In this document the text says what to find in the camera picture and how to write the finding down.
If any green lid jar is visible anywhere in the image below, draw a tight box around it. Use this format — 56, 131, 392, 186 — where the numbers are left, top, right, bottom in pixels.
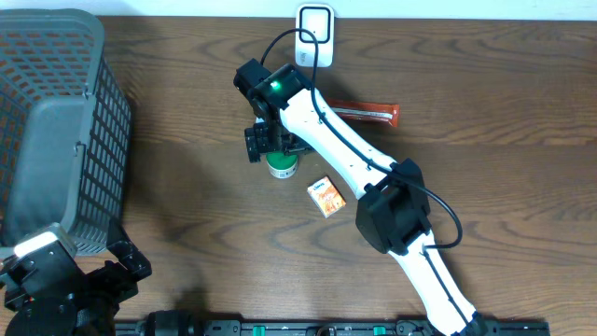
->
266, 152, 299, 179

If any orange Kleenex tissue pack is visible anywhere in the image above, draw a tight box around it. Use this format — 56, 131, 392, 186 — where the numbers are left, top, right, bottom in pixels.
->
307, 176, 346, 218

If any orange snack packet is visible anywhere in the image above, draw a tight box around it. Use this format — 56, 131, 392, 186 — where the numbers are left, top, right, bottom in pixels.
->
326, 99, 400, 127

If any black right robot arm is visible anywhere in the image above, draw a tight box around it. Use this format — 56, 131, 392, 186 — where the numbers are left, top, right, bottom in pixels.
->
233, 59, 488, 335

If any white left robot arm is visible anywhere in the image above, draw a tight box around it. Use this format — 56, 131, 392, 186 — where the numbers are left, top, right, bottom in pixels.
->
1, 222, 152, 335

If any white barcode scanner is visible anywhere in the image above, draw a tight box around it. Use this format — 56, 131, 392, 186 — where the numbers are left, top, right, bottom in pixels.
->
295, 4, 335, 67

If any grey plastic basket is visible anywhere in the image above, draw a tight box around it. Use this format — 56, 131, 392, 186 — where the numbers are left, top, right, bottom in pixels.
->
1, 9, 132, 257

